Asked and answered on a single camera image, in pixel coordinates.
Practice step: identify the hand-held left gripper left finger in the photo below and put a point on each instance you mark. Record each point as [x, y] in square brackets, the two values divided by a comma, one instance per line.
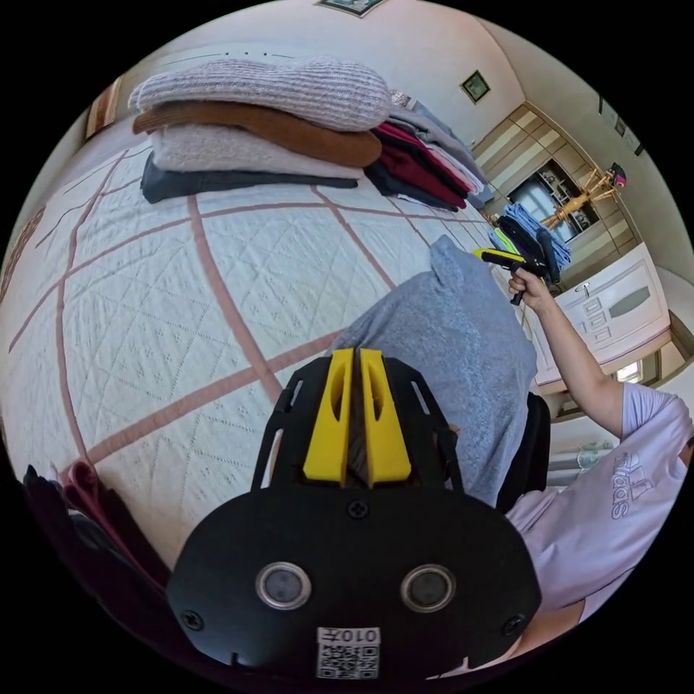
[320, 439]

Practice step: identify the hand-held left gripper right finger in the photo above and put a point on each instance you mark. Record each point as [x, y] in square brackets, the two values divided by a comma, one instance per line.
[387, 439]

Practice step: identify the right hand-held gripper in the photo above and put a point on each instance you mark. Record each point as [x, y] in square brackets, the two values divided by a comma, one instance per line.
[518, 246]

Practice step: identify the gray shorts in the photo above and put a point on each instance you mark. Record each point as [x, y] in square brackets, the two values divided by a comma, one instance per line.
[450, 347]

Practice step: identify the person's right forearm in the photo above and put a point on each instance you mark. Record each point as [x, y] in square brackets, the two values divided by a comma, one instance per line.
[580, 358]

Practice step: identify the person's right hand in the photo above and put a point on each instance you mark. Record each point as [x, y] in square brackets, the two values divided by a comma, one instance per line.
[530, 290]

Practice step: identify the pile of clothes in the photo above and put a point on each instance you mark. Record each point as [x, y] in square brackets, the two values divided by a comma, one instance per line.
[534, 225]
[260, 124]
[87, 520]

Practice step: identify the wooden coat rack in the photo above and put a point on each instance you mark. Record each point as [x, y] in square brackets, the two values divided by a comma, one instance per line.
[580, 200]

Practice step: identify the beige cupboard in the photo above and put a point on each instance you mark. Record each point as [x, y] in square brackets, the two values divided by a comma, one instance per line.
[564, 162]

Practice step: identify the white door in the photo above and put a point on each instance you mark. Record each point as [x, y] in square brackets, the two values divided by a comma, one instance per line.
[612, 314]

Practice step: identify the green framed picture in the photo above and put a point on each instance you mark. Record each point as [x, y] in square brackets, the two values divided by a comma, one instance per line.
[475, 85]

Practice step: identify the person's body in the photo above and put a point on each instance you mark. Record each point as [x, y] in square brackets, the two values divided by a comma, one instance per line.
[596, 515]

